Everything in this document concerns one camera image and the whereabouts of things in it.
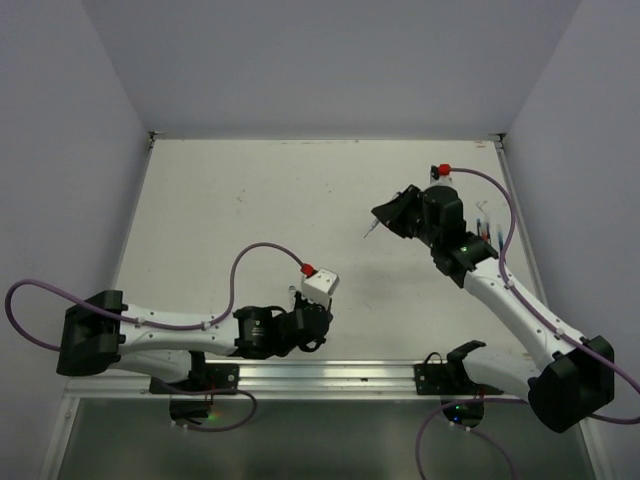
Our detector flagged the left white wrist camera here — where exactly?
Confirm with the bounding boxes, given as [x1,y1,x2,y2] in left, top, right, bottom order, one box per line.
[300,268,340,310]

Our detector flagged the clear slim pen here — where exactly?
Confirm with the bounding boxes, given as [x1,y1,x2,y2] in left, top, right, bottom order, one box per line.
[363,219,379,238]

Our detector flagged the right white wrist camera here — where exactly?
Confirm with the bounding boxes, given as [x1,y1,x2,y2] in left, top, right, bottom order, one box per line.
[429,164,453,188]

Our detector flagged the blue white pen far right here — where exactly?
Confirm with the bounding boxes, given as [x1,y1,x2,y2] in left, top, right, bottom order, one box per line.
[496,224,505,252]

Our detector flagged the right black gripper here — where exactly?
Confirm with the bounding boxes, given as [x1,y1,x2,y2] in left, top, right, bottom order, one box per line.
[373,183,440,248]

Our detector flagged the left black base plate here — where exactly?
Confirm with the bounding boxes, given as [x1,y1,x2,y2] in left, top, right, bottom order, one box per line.
[149,363,240,395]

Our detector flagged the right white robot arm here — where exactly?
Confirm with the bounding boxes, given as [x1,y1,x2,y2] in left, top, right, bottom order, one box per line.
[371,185,614,433]

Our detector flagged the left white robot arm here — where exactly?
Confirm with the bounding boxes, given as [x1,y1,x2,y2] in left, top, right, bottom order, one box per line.
[56,287,334,393]

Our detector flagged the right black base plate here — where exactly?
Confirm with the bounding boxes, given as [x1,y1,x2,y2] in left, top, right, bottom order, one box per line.
[413,363,479,396]

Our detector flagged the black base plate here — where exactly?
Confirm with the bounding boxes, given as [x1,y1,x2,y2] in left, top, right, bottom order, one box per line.
[149,363,240,395]
[413,363,479,396]

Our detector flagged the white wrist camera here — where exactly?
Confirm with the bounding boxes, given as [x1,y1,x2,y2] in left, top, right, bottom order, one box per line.
[429,164,453,188]
[300,268,340,310]

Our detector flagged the aluminium front rail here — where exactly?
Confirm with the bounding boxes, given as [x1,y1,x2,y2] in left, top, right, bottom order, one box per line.
[62,355,591,401]

